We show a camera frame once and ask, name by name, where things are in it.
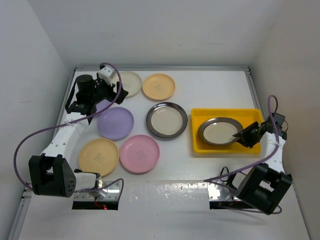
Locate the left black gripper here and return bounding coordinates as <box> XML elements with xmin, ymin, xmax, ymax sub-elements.
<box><xmin>89</xmin><ymin>76</ymin><xmax>128</xmax><ymax>104</ymax></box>

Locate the orange plastic plate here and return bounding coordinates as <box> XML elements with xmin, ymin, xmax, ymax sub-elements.
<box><xmin>78</xmin><ymin>138</ymin><xmax>120</xmax><ymax>177</ymax></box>
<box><xmin>142</xmin><ymin>73</ymin><xmax>176</xmax><ymax>101</ymax></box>

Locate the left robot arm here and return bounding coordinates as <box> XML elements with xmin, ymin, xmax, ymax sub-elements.
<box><xmin>28</xmin><ymin>74</ymin><xmax>129</xmax><ymax>198</ymax></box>

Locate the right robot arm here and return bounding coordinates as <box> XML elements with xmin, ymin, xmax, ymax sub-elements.
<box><xmin>226</xmin><ymin>112</ymin><xmax>293</xmax><ymax>215</ymax></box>

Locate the yellow plastic bin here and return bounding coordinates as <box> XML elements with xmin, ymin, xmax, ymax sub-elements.
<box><xmin>191</xmin><ymin>108</ymin><xmax>263</xmax><ymax>155</ymax></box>

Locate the far purple plastic plate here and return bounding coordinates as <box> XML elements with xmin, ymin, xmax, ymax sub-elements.
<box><xmin>96</xmin><ymin>99</ymin><xmax>110</xmax><ymax>113</ymax></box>

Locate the purple plastic plate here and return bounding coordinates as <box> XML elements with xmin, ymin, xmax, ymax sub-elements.
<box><xmin>97</xmin><ymin>107</ymin><xmax>135</xmax><ymax>141</ymax></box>
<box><xmin>96</xmin><ymin>99</ymin><xmax>110</xmax><ymax>113</ymax></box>

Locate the near purple plastic plate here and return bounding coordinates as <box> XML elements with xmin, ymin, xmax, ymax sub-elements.
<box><xmin>97</xmin><ymin>107</ymin><xmax>135</xmax><ymax>141</ymax></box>

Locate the cream plastic plate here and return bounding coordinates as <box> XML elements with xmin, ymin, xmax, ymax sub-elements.
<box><xmin>120</xmin><ymin>71</ymin><xmax>142</xmax><ymax>98</ymax></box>

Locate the pink plastic plate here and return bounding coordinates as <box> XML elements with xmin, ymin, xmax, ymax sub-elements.
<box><xmin>119</xmin><ymin>134</ymin><xmax>160</xmax><ymax>174</ymax></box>

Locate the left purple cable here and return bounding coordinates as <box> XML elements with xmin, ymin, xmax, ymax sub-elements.
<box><xmin>13</xmin><ymin>62</ymin><xmax>125</xmax><ymax>198</ymax></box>

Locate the purple cable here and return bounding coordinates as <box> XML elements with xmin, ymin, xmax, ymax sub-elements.
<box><xmin>13</xmin><ymin>62</ymin><xmax>125</xmax><ymax>198</ymax></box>
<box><xmin>203</xmin><ymin>94</ymin><xmax>283</xmax><ymax>215</ymax></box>

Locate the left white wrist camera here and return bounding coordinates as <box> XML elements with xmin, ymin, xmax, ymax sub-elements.
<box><xmin>97</xmin><ymin>65</ymin><xmax>116</xmax><ymax>86</ymax></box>

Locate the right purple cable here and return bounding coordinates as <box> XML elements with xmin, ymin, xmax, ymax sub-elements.
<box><xmin>203</xmin><ymin>94</ymin><xmax>283</xmax><ymax>215</ymax></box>

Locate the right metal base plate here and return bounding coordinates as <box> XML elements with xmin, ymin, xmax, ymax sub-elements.
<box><xmin>207</xmin><ymin>181</ymin><xmax>242</xmax><ymax>203</ymax></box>

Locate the metal base plate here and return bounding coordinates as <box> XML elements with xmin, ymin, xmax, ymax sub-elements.
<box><xmin>73</xmin><ymin>178</ymin><xmax>124</xmax><ymax>202</ymax></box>
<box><xmin>207</xmin><ymin>181</ymin><xmax>242</xmax><ymax>203</ymax></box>

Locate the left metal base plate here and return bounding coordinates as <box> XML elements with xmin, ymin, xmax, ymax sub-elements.
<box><xmin>73</xmin><ymin>178</ymin><xmax>124</xmax><ymax>202</ymax></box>

